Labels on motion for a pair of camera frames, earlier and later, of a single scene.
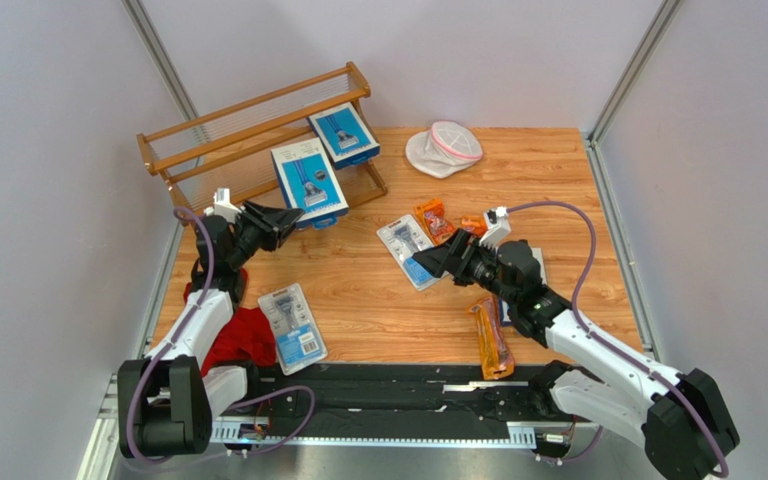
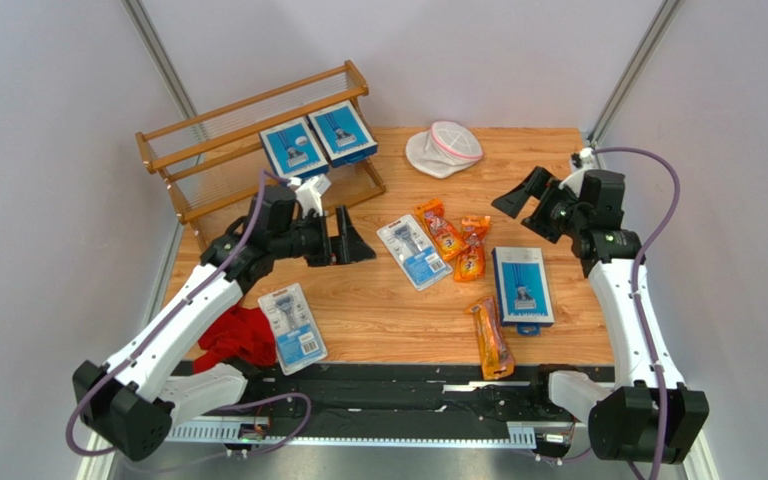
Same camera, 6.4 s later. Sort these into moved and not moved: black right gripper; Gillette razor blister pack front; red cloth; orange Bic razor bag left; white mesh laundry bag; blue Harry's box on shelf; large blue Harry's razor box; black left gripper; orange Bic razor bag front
Moved: large blue Harry's razor box; black right gripper; black left gripper
Not moved: red cloth; blue Harry's box on shelf; Gillette razor blister pack front; white mesh laundry bag; orange Bic razor bag front; orange Bic razor bag left
